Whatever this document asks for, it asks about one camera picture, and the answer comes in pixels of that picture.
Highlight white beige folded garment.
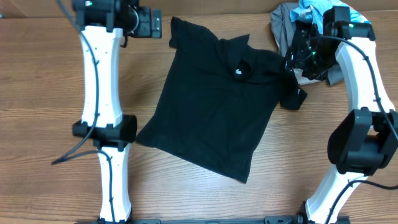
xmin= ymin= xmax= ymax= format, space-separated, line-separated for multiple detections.
xmin=277 ymin=49 xmax=327 ymax=85

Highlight grey folded garment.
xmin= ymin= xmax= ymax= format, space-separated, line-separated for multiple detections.
xmin=271 ymin=2 xmax=343 ymax=85

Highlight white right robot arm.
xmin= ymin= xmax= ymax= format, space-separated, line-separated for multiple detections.
xmin=284 ymin=6 xmax=397 ymax=223

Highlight black polo shirt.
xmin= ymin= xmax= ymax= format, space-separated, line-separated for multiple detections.
xmin=136 ymin=17 xmax=307 ymax=183

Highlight light blue printed shirt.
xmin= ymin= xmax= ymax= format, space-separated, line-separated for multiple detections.
xmin=290 ymin=0 xmax=371 ymax=34

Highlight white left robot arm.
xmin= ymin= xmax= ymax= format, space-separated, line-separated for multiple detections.
xmin=72 ymin=0 xmax=162 ymax=223

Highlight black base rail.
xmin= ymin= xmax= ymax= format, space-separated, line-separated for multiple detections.
xmin=74 ymin=215 xmax=351 ymax=224

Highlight black folded garment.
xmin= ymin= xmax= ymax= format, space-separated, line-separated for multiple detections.
xmin=291 ymin=21 xmax=312 ymax=47

